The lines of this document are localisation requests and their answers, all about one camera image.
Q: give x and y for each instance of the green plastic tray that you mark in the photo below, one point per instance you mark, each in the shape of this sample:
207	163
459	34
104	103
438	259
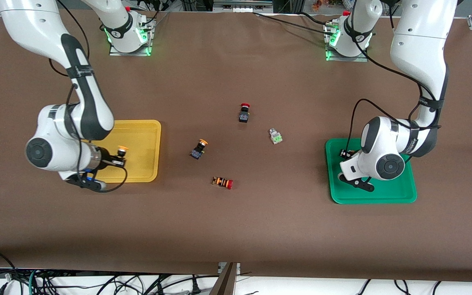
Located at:
383	192

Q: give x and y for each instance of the red black striped button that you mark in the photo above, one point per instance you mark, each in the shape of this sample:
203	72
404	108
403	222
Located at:
221	182

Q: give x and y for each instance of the yellow plastic tray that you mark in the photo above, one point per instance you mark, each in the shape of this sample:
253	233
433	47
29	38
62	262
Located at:
141	135

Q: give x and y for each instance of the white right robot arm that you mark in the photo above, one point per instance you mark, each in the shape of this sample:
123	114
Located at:
23	24

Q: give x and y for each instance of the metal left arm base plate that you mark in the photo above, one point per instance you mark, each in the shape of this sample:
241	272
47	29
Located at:
334	58

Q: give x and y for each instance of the brown table cover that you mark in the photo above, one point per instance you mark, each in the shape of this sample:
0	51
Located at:
236	229

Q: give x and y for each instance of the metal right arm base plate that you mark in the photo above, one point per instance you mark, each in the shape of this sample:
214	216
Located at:
117	52

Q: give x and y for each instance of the grey table beam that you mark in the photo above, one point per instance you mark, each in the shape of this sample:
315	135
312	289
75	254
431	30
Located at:
225	282

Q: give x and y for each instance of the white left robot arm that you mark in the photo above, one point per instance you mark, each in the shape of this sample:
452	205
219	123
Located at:
420	37

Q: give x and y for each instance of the red push button black base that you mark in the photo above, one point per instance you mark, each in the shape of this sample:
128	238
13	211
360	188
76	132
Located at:
243	116

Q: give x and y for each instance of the yellow push button blue base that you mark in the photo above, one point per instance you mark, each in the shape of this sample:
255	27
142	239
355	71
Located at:
197	152
122	148

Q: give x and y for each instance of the white metal bracket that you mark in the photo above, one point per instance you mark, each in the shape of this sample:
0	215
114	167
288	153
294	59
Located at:
238	268

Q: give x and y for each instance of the green square button white body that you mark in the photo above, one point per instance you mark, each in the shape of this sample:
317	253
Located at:
275	136

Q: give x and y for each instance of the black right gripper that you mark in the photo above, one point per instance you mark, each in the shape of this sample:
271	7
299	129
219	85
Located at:
104	157

